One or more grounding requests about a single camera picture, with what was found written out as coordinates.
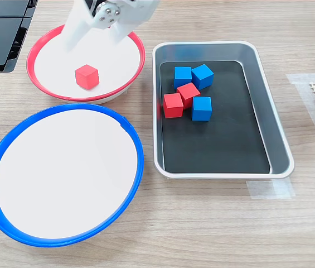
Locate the black tray mat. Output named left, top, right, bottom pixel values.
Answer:
left=159, top=60, right=271, bottom=174

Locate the red cube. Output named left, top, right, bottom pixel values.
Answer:
left=176, top=82, right=201, bottom=109
left=162, top=93, right=185, bottom=119
left=74, top=64, right=100, bottom=90

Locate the red-rimmed white plate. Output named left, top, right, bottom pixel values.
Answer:
left=26, top=19, right=146, bottom=105

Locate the clear tape strip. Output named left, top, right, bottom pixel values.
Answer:
left=245, top=178, right=297, bottom=200

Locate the blue cube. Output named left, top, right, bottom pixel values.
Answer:
left=191, top=63, right=215, bottom=90
left=191, top=96, right=212, bottom=122
left=173, top=66, right=193, bottom=89

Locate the steel tray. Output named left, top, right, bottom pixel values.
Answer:
left=151, top=41, right=295, bottom=179

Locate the blue-rimmed white plate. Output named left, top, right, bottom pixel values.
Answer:
left=0, top=103, right=144, bottom=248

